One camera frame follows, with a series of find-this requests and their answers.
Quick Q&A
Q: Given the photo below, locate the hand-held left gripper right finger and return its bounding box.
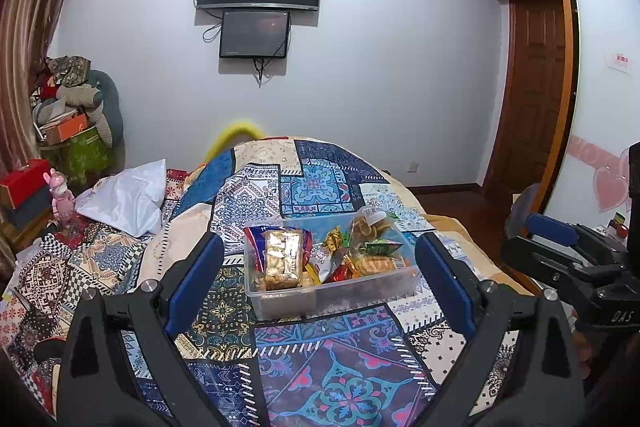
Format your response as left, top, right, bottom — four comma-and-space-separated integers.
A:
415, 232, 586, 427

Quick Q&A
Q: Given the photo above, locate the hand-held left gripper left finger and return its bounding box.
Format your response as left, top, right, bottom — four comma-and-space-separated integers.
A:
52, 232, 226, 427

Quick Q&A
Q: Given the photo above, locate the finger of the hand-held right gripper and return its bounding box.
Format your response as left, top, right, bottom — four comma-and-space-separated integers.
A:
525, 213, 584, 251
502, 236, 597, 294

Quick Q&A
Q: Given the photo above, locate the orange biscuit packet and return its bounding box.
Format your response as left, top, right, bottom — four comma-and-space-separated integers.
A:
345, 254, 411, 280

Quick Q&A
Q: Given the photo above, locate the blue red snack packet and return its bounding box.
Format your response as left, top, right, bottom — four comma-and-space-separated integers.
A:
243, 226, 313, 293

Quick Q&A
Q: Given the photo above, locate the green striped clear packet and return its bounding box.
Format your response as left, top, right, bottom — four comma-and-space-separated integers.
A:
362, 239, 405, 258

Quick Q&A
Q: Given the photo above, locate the beige cracker packet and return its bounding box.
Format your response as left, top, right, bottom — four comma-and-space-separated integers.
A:
262, 229, 306, 292

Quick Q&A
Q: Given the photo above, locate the clear packet of buns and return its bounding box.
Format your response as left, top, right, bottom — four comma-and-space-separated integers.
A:
348, 207, 396, 248

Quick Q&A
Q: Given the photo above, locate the clear plastic storage box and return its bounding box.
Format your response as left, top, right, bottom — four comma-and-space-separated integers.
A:
242, 209, 420, 322

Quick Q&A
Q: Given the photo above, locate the gold red candy wrapper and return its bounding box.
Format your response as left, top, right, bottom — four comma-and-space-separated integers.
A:
325, 227, 353, 255

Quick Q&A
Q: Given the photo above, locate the yellow snack packet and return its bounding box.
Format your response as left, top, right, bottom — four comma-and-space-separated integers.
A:
305, 252, 346, 285

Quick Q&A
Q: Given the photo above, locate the person's right hand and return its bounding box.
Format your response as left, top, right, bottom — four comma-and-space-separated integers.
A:
570, 318, 608, 380

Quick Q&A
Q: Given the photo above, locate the grey cloth bag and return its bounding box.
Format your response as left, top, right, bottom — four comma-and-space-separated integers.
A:
505, 184, 543, 238

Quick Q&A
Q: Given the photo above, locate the small red yellow object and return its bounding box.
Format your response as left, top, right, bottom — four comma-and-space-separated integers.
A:
607, 212, 631, 238

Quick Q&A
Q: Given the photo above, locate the pink heart sticker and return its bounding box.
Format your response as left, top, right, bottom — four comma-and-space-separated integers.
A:
592, 147, 633, 212

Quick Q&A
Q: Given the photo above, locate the white pillow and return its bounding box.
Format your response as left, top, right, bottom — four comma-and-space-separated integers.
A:
75, 158, 168, 238

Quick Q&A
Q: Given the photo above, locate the white wardrobe sliding door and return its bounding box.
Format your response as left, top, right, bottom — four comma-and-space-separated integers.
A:
542, 0, 640, 233

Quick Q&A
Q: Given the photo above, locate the wooden door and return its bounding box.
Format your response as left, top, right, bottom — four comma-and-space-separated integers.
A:
482, 0, 568, 195

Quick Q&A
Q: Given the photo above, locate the checkered patchwork bedsheet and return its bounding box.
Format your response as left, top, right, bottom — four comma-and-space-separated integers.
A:
0, 167, 201, 427

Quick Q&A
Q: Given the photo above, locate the yellow curved tube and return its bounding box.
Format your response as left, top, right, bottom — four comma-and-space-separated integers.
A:
204, 121, 261, 165

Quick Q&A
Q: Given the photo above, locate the pink toy figure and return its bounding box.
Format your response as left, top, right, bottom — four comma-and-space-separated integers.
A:
50, 168, 77, 225

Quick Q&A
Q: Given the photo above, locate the blue white patterned blanket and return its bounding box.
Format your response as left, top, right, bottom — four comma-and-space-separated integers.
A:
135, 137, 541, 427

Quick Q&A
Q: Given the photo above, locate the green gift bag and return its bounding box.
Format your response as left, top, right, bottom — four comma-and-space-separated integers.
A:
40, 127, 116, 188

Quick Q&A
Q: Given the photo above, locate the grey box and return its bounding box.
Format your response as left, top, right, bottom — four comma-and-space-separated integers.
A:
5, 192, 56, 233

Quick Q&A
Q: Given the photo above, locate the red white label sticker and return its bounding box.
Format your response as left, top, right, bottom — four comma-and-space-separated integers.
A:
602, 52, 640, 75

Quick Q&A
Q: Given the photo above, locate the orange cardboard box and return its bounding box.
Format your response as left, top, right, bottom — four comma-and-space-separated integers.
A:
42, 114, 91, 145

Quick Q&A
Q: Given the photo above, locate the red box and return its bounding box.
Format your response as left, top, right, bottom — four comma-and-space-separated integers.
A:
0, 158, 53, 210

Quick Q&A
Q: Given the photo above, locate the grey green plush pillow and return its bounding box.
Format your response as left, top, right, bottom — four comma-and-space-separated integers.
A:
35, 69, 125, 148

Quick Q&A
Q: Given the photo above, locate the camouflage cloth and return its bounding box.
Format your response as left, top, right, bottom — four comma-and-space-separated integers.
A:
45, 54, 93, 88

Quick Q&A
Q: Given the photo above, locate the striped brown curtain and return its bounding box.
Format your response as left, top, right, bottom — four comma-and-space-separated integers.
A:
0, 0, 93, 178

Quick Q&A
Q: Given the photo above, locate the black monitor cable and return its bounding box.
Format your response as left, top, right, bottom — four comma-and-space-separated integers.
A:
252, 57, 274, 88
202, 9, 226, 42

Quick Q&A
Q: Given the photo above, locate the small black wall monitor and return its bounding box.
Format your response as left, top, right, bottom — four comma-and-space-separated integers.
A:
219, 9, 292, 59

